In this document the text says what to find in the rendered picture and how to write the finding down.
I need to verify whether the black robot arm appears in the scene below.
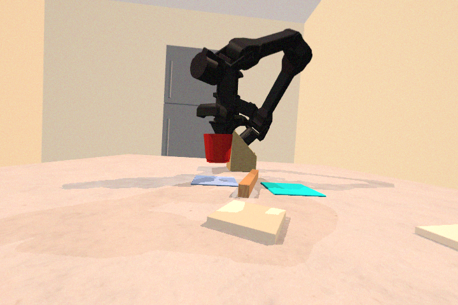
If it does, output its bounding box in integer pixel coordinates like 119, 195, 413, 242
190, 28, 312, 145

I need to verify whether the orange wooden bar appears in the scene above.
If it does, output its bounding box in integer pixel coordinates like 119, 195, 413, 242
238, 170, 259, 198

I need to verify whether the peach flat square pad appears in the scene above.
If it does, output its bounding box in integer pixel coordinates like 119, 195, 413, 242
415, 224, 458, 249

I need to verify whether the red cup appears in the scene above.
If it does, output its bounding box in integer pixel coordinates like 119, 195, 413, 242
204, 133, 233, 163

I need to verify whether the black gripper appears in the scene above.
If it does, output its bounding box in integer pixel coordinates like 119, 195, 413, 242
197, 87, 248, 134

